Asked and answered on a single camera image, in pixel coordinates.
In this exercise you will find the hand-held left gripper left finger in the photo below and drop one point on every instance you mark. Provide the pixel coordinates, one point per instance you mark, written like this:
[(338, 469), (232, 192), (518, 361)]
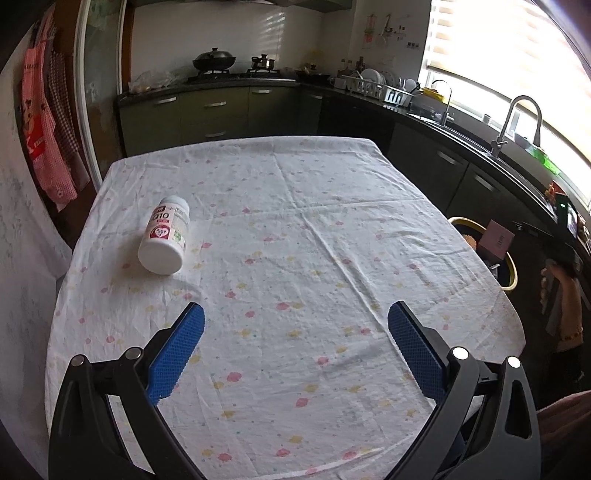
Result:
[(178, 350)]

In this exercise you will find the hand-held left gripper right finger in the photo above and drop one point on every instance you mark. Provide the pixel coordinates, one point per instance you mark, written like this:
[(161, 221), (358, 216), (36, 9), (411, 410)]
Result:
[(415, 350)]

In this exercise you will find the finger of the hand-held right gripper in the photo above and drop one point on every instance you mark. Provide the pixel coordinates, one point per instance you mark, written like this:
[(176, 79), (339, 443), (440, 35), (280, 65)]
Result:
[(531, 228)]

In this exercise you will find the lilac cardboard box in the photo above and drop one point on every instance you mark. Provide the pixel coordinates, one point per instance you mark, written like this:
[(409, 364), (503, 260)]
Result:
[(497, 240)]

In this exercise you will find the yellow trash bin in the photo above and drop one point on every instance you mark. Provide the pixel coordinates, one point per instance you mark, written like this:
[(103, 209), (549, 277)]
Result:
[(511, 272)]

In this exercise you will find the white pill bottle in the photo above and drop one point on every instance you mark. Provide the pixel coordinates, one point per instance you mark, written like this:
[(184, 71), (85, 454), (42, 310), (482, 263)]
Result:
[(164, 240)]

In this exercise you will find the person's right hand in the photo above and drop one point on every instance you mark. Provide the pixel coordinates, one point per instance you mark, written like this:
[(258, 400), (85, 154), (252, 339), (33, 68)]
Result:
[(549, 286)]

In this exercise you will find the green sponge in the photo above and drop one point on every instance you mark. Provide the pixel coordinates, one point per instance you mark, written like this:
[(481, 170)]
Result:
[(547, 161)]

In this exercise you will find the tall steel faucet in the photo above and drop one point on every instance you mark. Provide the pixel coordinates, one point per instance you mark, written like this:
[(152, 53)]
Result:
[(498, 138)]

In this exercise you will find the dark kitchen cabinets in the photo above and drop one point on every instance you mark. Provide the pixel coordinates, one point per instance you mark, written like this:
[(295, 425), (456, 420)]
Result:
[(429, 157)]

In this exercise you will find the white speckled tablecloth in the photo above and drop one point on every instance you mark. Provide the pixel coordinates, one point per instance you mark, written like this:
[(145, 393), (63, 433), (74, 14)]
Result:
[(300, 277)]

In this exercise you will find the thin steel faucet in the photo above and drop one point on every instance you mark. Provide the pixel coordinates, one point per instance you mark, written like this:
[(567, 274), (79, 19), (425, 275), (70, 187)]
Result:
[(444, 106)]

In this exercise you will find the window blind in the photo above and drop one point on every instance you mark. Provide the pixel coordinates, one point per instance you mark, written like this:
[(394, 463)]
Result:
[(498, 46)]

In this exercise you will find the white dish rack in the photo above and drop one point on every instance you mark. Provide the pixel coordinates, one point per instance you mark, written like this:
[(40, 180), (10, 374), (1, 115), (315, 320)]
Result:
[(378, 90)]

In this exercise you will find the green kitchen cabinets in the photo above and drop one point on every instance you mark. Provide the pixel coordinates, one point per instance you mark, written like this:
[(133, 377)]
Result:
[(207, 115)]

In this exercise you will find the red printed apron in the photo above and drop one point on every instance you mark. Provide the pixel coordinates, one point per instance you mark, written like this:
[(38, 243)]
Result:
[(44, 147)]

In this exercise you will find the checked apron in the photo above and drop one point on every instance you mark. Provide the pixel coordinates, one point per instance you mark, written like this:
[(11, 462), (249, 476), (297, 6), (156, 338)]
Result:
[(69, 129)]

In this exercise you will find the glass sliding door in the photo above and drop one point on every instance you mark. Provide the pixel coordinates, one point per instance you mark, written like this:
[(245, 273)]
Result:
[(99, 92)]

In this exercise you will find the clear plastic bag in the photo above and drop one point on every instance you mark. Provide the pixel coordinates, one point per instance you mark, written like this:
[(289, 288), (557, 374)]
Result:
[(150, 81)]

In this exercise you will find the gas stove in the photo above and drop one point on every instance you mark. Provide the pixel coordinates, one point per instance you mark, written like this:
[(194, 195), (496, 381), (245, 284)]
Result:
[(231, 77)]

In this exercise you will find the black wok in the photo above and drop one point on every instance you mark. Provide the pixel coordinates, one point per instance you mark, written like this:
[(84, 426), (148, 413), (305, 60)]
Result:
[(214, 60)]

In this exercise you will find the hanging wall utensils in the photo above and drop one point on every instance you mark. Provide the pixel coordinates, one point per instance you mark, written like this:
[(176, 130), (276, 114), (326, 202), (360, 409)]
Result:
[(383, 30)]

